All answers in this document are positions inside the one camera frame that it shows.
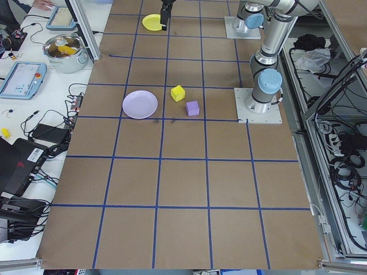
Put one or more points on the black USB hub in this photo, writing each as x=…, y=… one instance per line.
x=75, y=106

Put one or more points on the person's hand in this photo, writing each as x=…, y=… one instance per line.
x=43, y=4

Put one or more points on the black cloth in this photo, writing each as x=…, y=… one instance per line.
x=311, y=41

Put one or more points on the purple foam block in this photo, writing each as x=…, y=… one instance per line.
x=192, y=109

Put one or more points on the blue-grey teach pendant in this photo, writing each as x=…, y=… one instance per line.
x=20, y=80
x=60, y=17

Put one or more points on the small yellow black tag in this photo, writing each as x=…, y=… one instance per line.
x=11, y=55

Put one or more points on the yellow plate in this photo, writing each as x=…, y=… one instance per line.
x=150, y=22

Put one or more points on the white power strip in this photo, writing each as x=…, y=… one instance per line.
x=332, y=140

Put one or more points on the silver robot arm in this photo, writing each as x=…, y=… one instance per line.
x=253, y=21
x=268, y=86

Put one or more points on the black power adapter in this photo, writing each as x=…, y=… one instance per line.
x=48, y=132

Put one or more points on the glass pot lid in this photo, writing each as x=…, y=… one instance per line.
x=73, y=43

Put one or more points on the black docking device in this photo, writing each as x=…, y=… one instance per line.
x=17, y=212

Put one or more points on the yellow foam block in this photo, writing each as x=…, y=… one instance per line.
x=177, y=94

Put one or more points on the black electronics board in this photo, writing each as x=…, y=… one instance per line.
x=15, y=38

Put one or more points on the yellow item inside pot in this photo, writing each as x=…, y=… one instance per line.
x=66, y=49

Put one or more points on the aluminium profile post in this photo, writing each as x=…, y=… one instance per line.
x=86, y=34

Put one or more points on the aluminium rail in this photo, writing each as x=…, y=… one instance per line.
x=344, y=265
x=20, y=263

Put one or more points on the white crumpled cloth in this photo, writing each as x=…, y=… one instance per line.
x=311, y=61

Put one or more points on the purple plate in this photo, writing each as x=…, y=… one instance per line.
x=140, y=104

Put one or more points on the small yellow toy block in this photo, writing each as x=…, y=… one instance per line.
x=5, y=132

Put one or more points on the V-shaped metal frame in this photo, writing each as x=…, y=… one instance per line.
x=306, y=160

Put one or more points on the steel cooking pot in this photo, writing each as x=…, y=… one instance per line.
x=70, y=64

